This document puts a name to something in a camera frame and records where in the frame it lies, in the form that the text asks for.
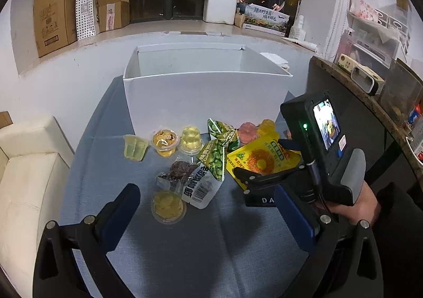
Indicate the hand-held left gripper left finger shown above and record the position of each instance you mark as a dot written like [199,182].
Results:
[119,218]

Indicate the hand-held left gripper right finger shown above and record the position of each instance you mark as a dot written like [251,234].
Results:
[294,218]

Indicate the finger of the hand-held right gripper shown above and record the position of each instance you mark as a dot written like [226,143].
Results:
[249,176]
[288,144]

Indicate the yellow sunflower seed packet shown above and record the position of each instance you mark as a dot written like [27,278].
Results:
[261,159]

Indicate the green pea snack packet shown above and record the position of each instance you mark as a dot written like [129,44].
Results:
[213,157]
[219,129]

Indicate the white cardboard box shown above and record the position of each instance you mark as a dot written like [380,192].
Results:
[205,103]

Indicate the person's right forearm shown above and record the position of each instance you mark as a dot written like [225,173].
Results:
[400,241]

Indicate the person's right hand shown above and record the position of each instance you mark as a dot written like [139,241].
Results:
[358,210]

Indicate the orange jelly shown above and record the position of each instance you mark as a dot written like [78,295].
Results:
[267,126]

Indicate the pink jelly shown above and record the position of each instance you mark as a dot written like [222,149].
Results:
[248,132]

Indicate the white barcode snack packet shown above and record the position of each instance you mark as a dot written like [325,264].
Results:
[201,187]

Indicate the yellow fruit jelly cup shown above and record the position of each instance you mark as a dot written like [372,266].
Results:
[167,207]

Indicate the dark cabinet with stone top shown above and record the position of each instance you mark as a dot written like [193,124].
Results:
[330,93]

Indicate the clear yellow jelly cup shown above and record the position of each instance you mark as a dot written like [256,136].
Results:
[191,137]

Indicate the dark dried meat packet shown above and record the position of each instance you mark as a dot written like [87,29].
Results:
[178,170]

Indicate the green jelly cup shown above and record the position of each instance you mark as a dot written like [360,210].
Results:
[135,147]

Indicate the blue table cloth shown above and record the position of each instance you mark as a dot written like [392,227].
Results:
[198,251]

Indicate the jelly cup with cartoon lid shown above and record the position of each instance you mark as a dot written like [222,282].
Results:
[164,140]

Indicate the yellow green small box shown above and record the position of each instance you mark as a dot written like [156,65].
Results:
[345,62]

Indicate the cream sofa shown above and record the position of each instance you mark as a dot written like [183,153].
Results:
[26,179]

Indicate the white papers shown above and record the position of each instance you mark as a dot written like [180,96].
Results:
[299,42]

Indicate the red and blue packets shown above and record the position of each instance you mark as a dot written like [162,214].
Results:
[417,132]

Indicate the clear plastic box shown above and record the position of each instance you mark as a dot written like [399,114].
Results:
[401,93]

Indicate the white plastic bottle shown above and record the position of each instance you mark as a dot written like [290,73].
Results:
[297,28]

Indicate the long landscape printed box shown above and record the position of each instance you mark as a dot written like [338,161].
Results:
[264,19]

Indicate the small brown bag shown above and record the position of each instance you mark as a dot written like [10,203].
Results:
[239,18]

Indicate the plastic drawer organiser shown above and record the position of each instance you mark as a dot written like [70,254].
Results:
[373,33]

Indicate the white curtain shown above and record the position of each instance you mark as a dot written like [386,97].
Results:
[340,3]

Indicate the brown cardboard piece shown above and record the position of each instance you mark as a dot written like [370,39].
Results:
[4,119]

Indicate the white foam box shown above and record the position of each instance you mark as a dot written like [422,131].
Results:
[219,8]

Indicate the small brown cardboard box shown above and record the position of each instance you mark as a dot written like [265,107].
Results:
[114,15]

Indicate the large brown cardboard box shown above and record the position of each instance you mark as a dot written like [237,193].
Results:
[53,17]

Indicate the dotted paper bag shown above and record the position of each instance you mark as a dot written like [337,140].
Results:
[84,3]

